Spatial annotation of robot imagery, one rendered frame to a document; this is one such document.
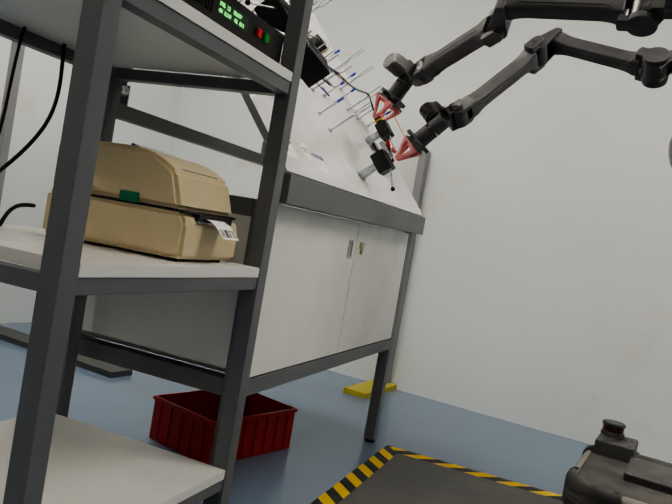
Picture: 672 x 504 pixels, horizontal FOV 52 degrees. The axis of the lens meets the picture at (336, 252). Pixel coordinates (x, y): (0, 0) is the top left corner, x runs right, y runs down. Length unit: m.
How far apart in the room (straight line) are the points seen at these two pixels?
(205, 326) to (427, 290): 2.14
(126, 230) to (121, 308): 0.46
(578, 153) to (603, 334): 0.85
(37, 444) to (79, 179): 0.35
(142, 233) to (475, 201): 2.48
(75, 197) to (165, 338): 0.74
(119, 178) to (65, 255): 0.36
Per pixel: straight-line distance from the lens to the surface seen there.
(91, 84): 0.96
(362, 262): 2.12
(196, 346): 1.59
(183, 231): 1.22
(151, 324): 1.66
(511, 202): 3.48
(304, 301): 1.77
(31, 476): 1.03
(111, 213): 1.30
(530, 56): 2.50
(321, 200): 1.65
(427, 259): 3.58
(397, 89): 2.41
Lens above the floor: 0.76
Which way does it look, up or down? 2 degrees down
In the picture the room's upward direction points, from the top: 10 degrees clockwise
